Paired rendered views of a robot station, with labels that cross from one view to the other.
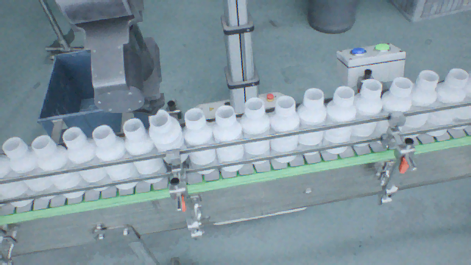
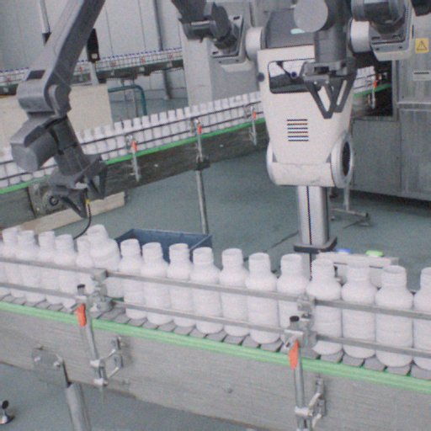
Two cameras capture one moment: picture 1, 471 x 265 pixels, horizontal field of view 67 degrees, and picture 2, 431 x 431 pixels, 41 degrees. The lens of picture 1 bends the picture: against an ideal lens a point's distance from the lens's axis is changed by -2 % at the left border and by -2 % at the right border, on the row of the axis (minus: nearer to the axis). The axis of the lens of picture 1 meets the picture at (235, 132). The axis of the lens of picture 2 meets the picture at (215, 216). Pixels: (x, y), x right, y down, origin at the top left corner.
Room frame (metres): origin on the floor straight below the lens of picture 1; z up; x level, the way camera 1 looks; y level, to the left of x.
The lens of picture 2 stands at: (-0.34, -0.69, 1.56)
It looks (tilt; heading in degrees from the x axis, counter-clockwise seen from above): 18 degrees down; 33
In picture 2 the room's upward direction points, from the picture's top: 6 degrees counter-clockwise
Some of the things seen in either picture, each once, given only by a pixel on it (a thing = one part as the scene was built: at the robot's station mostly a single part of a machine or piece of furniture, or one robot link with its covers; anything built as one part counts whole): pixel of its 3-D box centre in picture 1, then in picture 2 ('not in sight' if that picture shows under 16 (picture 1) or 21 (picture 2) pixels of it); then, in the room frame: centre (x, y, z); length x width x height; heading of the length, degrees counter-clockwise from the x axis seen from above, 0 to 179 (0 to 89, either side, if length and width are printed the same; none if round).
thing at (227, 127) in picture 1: (228, 139); (156, 283); (0.48, 0.02, 1.08); 0.06 x 0.06 x 0.17
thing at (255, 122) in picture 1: (255, 131); (183, 284); (0.49, -0.04, 1.08); 0.06 x 0.06 x 0.17
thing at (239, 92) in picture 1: (244, 107); not in sight; (1.14, -0.05, 0.49); 0.13 x 0.13 x 0.40; 3
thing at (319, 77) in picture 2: not in sight; (328, 91); (0.64, -0.31, 1.43); 0.07 x 0.07 x 0.09; 3
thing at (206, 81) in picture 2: not in sight; (220, 80); (6.05, 3.22, 0.96); 0.82 x 0.50 x 1.91; 165
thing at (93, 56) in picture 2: not in sight; (90, 45); (5.22, 4.58, 1.55); 0.17 x 0.15 x 0.42; 165
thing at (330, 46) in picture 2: not in sight; (330, 49); (0.66, -0.31, 1.51); 0.10 x 0.07 x 0.07; 3
